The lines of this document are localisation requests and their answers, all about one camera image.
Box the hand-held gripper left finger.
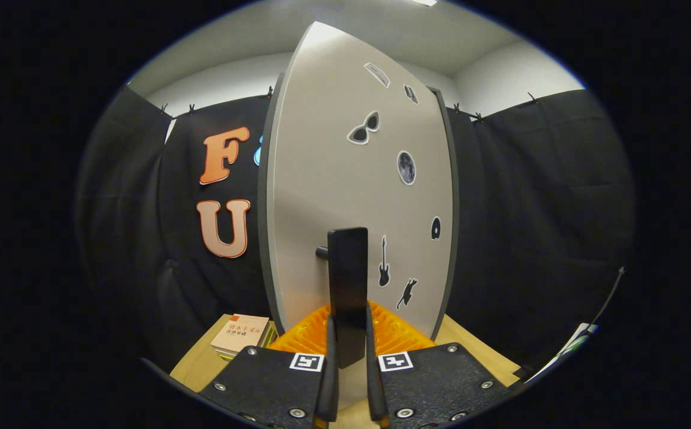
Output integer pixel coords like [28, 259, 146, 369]
[198, 301, 340, 429]

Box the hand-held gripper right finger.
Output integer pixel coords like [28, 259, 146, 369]
[365, 301, 510, 429]

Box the black door handle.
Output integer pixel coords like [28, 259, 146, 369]
[316, 226, 369, 369]

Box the yellow edged white book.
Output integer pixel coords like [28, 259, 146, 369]
[220, 322, 279, 362]

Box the black backdrop cloth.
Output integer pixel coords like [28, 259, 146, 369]
[74, 86, 635, 370]

